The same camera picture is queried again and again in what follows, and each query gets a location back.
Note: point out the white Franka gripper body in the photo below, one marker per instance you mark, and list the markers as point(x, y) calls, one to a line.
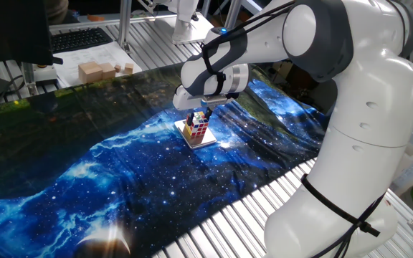
point(183, 102)

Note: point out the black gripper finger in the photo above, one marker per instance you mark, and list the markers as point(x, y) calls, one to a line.
point(190, 119)
point(208, 114)

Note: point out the multicolour Rubik's cube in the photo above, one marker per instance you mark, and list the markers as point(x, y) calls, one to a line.
point(198, 127)

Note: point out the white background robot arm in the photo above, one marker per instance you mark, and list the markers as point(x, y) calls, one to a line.
point(186, 21)

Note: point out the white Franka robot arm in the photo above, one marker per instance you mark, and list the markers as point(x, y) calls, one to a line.
point(371, 107)

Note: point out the silver digital pocket scale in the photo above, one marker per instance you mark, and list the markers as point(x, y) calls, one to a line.
point(206, 142)

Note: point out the small orange object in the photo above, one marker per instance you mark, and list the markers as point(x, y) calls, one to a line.
point(95, 18)

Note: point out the small wooden cube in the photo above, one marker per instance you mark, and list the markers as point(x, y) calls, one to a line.
point(118, 68)
point(129, 68)

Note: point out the medium wooden block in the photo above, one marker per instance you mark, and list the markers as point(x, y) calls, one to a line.
point(108, 71)

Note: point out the blue galaxy print cloth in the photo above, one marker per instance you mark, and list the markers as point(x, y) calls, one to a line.
point(120, 186)

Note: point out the large wooden block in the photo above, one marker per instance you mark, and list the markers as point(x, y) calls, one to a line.
point(90, 72)

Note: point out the white printed paper sheet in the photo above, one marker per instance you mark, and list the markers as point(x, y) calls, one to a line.
point(84, 55)

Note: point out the black computer keyboard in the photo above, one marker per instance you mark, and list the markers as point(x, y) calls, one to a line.
point(77, 38)

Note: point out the white button box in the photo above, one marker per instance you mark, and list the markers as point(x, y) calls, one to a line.
point(45, 74)

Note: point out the black computer monitor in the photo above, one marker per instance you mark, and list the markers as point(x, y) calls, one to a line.
point(11, 30)

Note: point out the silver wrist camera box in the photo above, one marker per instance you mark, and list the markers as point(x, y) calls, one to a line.
point(215, 100)

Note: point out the aluminium frame post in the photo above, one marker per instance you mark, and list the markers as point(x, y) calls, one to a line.
point(124, 21)

